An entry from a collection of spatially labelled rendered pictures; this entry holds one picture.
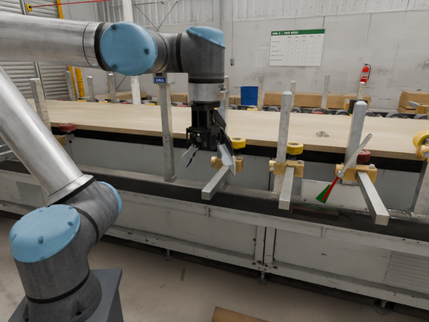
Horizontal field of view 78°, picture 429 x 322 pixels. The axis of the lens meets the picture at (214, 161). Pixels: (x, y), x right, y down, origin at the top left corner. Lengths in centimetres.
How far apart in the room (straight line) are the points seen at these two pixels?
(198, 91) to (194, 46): 10
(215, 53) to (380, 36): 769
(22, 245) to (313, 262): 134
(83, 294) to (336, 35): 793
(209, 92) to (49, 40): 33
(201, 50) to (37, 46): 32
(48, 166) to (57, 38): 39
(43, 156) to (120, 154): 85
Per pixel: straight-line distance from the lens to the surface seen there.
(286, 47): 826
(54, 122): 187
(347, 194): 113
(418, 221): 121
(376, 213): 82
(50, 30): 62
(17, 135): 89
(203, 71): 64
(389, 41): 827
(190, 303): 165
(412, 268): 167
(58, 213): 79
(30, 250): 74
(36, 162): 88
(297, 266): 165
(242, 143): 119
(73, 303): 84
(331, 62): 817
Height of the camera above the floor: 123
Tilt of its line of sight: 20 degrees down
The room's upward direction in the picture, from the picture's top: straight up
